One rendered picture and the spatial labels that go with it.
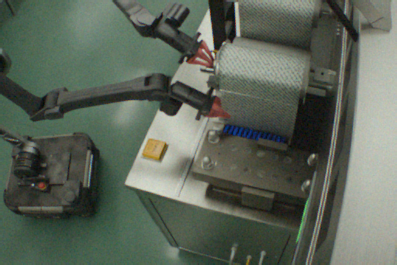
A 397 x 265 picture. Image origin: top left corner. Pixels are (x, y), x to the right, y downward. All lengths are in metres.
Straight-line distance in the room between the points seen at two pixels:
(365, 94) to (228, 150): 0.72
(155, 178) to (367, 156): 0.95
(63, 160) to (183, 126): 1.08
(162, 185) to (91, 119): 1.52
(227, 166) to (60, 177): 1.32
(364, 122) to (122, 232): 1.91
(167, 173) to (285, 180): 0.42
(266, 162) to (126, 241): 1.28
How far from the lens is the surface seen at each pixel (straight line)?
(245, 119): 1.20
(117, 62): 3.05
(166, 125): 1.43
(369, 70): 0.59
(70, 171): 2.28
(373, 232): 0.45
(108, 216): 2.33
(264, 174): 1.15
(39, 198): 2.30
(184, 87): 1.16
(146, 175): 1.34
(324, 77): 1.05
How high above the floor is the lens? 2.06
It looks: 56 degrees down
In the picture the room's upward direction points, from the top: 11 degrees counter-clockwise
